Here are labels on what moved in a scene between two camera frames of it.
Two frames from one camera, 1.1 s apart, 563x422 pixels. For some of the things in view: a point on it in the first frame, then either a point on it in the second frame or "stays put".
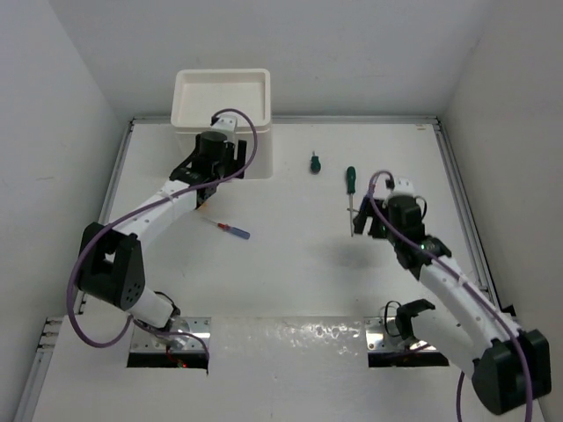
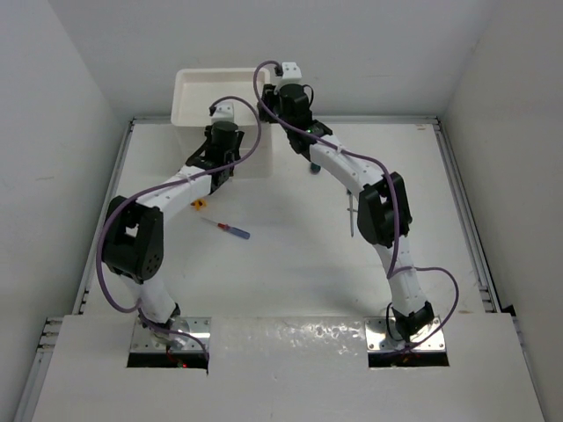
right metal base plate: [378, 338] stays put
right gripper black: [360, 219] → [270, 94]
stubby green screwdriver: [315, 164] stays put
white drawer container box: [199, 94] stays put
